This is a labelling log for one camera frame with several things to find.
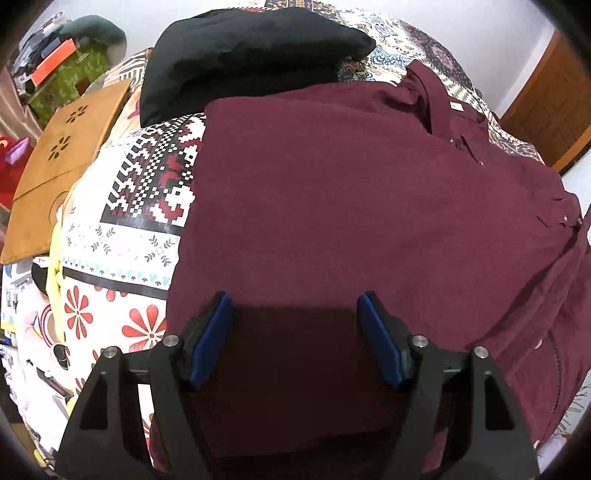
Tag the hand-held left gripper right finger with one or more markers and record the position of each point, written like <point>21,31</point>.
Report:
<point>381,341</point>

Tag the patterned patchwork bedsheet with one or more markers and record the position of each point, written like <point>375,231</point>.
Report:
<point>129,221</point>

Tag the maroon shirt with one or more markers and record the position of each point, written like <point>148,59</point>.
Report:
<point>351,198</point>

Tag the black folded garment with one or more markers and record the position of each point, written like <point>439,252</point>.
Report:
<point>240,55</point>

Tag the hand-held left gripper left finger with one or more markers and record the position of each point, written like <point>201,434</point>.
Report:
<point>213,339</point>

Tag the orange box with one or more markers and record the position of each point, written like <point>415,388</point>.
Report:
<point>54,61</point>

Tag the wooden door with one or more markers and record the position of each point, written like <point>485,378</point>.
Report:
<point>551,106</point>

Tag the brown wooden board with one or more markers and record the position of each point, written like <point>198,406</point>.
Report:
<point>60,170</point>

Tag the red cloth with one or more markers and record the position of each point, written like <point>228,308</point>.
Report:
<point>13,173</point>

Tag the dark green cushion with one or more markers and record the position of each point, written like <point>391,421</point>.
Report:
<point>94,30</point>

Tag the green patterned bag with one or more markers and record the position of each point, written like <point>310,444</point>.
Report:
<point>69,76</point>

